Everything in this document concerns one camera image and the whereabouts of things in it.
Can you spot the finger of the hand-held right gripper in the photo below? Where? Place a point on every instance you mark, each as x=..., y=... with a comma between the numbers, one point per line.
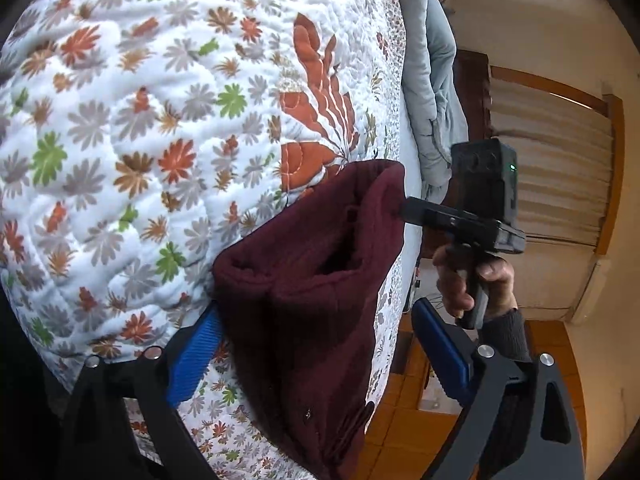
x=417, y=210

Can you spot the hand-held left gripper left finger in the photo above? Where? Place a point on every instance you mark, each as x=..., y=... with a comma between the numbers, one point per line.
x=195, y=360

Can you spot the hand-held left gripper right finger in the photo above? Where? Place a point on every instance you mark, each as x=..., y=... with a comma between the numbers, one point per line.
x=440, y=345

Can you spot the maroon pants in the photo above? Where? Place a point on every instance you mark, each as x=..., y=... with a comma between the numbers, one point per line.
x=310, y=335

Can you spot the person's right forearm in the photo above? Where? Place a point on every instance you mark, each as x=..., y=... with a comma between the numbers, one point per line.
x=507, y=335

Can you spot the person's right hand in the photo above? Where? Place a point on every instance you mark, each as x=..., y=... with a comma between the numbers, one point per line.
x=452, y=285

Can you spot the beige pleated curtain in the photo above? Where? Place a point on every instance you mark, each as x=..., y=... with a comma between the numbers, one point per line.
x=550, y=160

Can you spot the dark wooden bed headboard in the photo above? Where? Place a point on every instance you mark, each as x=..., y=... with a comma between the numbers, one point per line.
x=472, y=95

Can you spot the grey-blue duvet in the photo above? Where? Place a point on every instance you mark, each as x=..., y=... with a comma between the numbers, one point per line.
x=432, y=85

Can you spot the floral quilted bedspread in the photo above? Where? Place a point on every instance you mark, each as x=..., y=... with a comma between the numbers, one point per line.
x=150, y=135

